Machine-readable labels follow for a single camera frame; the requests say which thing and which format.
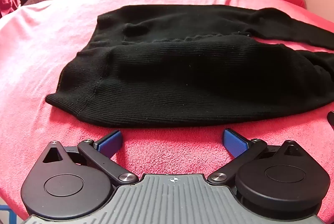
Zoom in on pink fleece blanket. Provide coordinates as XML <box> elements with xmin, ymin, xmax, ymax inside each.
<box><xmin>0</xmin><ymin>0</ymin><xmax>334</xmax><ymax>224</ymax></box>

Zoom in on black knit pants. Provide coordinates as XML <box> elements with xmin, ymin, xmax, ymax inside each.
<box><xmin>45</xmin><ymin>4</ymin><xmax>334</xmax><ymax>128</ymax></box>

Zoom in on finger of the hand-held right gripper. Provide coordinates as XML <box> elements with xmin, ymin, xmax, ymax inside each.
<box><xmin>327</xmin><ymin>110</ymin><xmax>334</xmax><ymax>132</ymax></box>

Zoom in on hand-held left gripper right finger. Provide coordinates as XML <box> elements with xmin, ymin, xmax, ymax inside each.
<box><xmin>207</xmin><ymin>128</ymin><xmax>307</xmax><ymax>184</ymax></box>

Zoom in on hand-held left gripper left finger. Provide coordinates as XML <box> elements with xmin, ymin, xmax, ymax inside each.
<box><xmin>39</xmin><ymin>130</ymin><xmax>139</xmax><ymax>185</ymax></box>

